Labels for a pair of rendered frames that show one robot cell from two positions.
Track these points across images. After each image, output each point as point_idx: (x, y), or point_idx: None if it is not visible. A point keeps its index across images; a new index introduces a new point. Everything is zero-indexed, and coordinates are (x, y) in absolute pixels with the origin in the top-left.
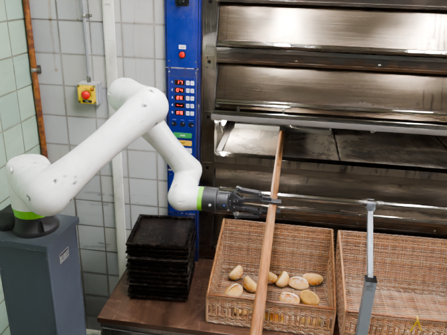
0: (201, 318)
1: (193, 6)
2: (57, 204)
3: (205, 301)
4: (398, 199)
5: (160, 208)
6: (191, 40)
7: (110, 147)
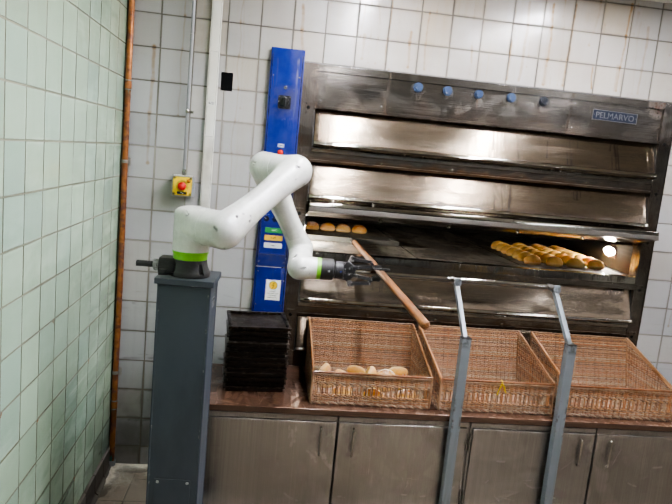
0: (304, 401)
1: (294, 109)
2: (238, 236)
3: (301, 391)
4: (470, 293)
5: (242, 309)
6: (289, 139)
7: (273, 196)
